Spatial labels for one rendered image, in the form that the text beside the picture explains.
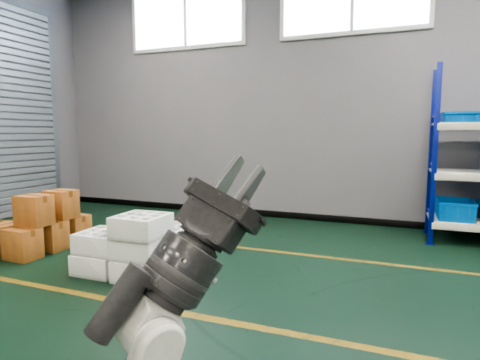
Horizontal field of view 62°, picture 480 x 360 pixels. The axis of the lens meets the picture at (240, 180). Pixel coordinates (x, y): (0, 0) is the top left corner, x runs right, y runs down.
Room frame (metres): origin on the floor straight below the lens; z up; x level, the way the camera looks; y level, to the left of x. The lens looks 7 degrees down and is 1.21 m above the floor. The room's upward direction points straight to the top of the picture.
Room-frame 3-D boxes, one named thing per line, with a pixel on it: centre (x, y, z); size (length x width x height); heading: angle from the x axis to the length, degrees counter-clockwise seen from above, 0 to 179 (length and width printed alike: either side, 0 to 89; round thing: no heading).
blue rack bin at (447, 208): (4.40, -2.41, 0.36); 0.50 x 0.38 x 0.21; 159
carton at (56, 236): (4.04, 1.97, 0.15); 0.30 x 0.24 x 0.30; 69
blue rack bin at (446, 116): (4.38, -2.40, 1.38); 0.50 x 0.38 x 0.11; 159
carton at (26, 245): (3.73, 2.09, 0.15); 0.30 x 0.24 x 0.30; 67
